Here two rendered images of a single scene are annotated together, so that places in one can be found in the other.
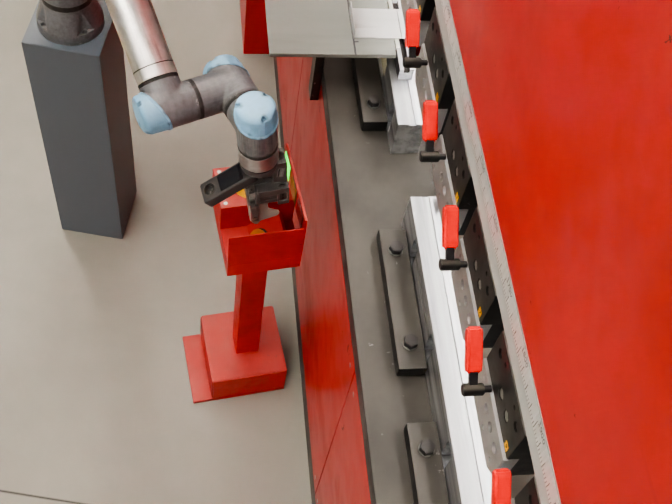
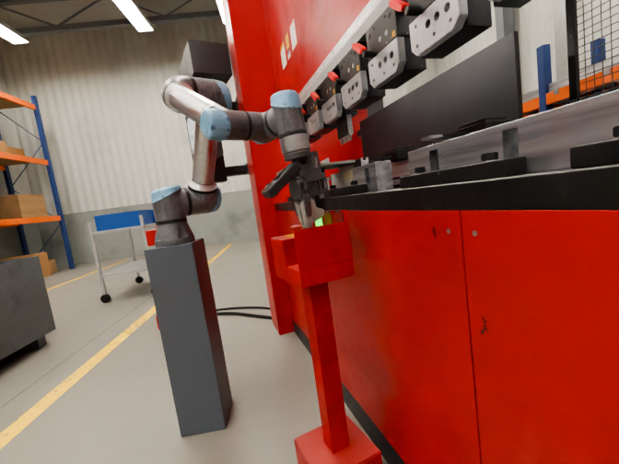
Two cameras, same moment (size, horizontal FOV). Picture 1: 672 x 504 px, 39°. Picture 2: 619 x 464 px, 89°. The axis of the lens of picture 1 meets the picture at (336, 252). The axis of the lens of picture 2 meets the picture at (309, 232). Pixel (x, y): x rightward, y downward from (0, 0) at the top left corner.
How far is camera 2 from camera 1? 1.58 m
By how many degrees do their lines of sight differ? 51
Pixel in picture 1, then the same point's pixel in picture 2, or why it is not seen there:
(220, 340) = (316, 449)
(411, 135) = (384, 170)
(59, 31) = (167, 237)
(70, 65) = (174, 258)
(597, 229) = not seen: outside the picture
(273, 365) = (367, 451)
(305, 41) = not seen: hidden behind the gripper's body
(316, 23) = not seen: hidden behind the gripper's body
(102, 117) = (198, 298)
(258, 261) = (322, 266)
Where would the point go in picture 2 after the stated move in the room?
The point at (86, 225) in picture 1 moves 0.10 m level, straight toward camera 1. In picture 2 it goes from (198, 423) to (203, 439)
